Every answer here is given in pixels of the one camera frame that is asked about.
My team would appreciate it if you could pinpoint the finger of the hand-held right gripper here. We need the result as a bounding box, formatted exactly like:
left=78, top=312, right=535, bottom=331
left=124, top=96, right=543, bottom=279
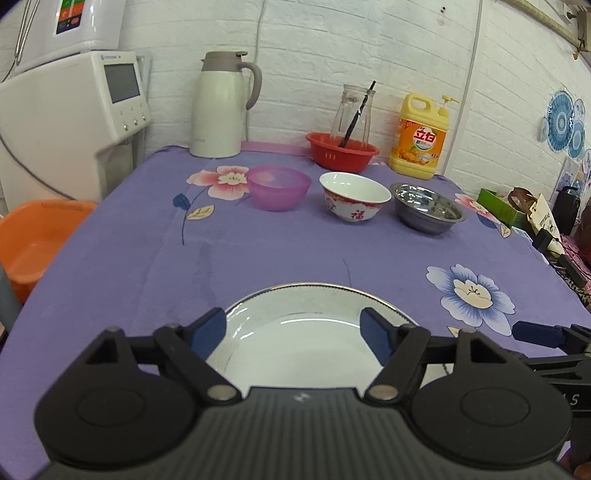
left=512, top=320, right=591, bottom=356

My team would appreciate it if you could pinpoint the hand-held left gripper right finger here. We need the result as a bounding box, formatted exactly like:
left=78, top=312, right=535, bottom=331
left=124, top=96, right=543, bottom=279
left=359, top=307, right=502, bottom=405

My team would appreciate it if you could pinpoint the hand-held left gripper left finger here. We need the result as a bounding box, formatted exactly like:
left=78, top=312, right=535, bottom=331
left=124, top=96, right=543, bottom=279
left=81, top=307, right=241, bottom=405

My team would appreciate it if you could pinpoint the white dark-rimmed plate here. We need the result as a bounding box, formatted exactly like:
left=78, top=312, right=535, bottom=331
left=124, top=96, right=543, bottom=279
left=205, top=282, right=455, bottom=391

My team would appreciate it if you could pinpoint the purple floral tablecloth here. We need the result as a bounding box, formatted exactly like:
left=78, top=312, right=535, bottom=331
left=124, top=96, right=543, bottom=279
left=9, top=147, right=591, bottom=416

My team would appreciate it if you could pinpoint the cream tote bag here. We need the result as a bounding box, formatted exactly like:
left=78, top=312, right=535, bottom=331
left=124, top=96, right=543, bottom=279
left=508, top=187, right=567, bottom=256

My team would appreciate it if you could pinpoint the stainless steel bowl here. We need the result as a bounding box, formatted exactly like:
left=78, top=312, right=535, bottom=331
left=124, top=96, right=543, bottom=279
left=389, top=182, right=468, bottom=236

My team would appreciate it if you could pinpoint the red and white ceramic bowl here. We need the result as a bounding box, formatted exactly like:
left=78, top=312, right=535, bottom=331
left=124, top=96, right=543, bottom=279
left=320, top=172, right=392, bottom=224

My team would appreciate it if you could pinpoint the green box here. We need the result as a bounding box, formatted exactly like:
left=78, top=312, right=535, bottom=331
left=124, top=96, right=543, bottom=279
left=477, top=188, right=532, bottom=230

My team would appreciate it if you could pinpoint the purple plastic bowl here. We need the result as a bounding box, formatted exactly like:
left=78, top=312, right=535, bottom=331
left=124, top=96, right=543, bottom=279
left=247, top=166, right=311, bottom=212

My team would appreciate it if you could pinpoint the red plastic basket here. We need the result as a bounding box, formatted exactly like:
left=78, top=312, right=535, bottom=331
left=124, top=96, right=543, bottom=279
left=305, top=132, right=380, bottom=174

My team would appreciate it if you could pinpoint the orange plastic basket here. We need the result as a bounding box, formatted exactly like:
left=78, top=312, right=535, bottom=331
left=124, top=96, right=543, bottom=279
left=0, top=199, right=99, bottom=305

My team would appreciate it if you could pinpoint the yellow detergent bottle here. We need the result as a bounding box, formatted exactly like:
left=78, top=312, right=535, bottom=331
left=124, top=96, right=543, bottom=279
left=389, top=93, right=460, bottom=181

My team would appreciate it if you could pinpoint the small blue paper fan decoration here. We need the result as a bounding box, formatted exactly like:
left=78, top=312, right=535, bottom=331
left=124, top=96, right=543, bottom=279
left=568, top=99, right=588, bottom=160

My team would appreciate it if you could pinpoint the large blue paper fan decoration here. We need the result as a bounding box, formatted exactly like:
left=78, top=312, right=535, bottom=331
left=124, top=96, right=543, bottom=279
left=545, top=90, right=576, bottom=151

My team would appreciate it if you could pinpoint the white thermos jug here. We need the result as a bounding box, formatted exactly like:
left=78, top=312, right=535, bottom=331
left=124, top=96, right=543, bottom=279
left=189, top=51, right=263, bottom=158

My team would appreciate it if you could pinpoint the black stick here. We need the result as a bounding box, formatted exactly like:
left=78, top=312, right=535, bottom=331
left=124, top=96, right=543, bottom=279
left=338, top=80, right=377, bottom=148

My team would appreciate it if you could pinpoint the clear glass jar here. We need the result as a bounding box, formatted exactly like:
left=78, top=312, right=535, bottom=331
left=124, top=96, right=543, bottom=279
left=331, top=84, right=376, bottom=148

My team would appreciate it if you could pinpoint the white water dispenser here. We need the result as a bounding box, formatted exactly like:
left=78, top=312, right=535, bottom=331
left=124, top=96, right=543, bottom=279
left=0, top=50, right=153, bottom=214

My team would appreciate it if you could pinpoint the wall poster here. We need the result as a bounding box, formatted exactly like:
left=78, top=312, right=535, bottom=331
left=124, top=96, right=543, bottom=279
left=560, top=148, right=591, bottom=197

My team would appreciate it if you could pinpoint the white wall cable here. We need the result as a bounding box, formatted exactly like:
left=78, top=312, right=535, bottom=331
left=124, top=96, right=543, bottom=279
left=247, top=0, right=269, bottom=142
left=462, top=0, right=485, bottom=139

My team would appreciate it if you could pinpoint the white wall water purifier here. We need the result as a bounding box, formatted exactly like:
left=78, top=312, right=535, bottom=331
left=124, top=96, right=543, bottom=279
left=9, top=0, right=127, bottom=77

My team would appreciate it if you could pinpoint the metal hose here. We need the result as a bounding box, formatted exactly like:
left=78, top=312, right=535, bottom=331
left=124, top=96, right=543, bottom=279
left=13, top=0, right=38, bottom=62

